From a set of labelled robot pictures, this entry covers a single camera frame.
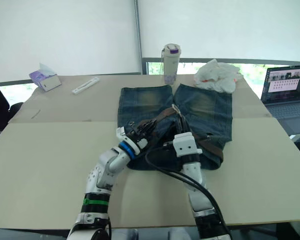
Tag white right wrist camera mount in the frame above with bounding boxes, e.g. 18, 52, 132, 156
172, 132, 203, 158

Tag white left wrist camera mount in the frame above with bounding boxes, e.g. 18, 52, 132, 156
115, 126, 149, 151

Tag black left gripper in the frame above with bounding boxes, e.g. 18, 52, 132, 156
126, 119, 158, 142

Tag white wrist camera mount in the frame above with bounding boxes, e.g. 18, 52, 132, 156
172, 132, 203, 158
115, 126, 149, 151

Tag grey open laptop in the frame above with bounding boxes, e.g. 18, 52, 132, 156
260, 64, 300, 137

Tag brown braided belt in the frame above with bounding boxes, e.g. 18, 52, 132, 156
136, 103, 225, 165

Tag metal conduit pole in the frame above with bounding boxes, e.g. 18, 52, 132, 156
134, 0, 144, 75

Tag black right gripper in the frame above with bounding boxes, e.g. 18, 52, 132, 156
174, 114, 192, 136

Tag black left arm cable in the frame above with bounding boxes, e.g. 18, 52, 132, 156
105, 216, 114, 240

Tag blue denim shorts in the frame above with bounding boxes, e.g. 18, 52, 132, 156
117, 83, 235, 172

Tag purple white tissue box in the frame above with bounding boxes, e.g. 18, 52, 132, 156
28, 62, 62, 93

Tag white roller blind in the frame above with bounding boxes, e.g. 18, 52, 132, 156
137, 0, 300, 64
0, 0, 142, 84

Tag crumpled white plastic bag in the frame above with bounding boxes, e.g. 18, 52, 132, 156
193, 58, 244, 94

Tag white plastic strip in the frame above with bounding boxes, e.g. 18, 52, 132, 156
71, 76, 101, 96

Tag cream tumbler with purple lid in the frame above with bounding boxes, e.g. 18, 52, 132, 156
160, 43, 182, 86

